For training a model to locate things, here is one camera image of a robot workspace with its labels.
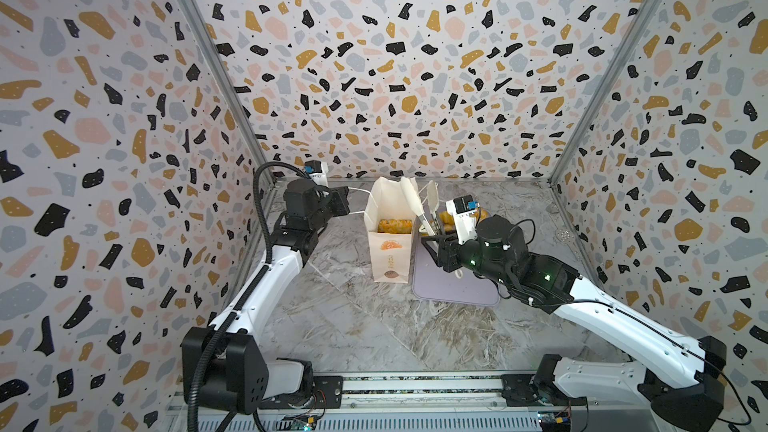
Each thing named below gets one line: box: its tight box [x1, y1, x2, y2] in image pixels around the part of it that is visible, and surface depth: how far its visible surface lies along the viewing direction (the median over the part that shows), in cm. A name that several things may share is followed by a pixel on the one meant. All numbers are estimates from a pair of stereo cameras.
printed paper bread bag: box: [364, 177, 418, 283], surface depth 82 cm
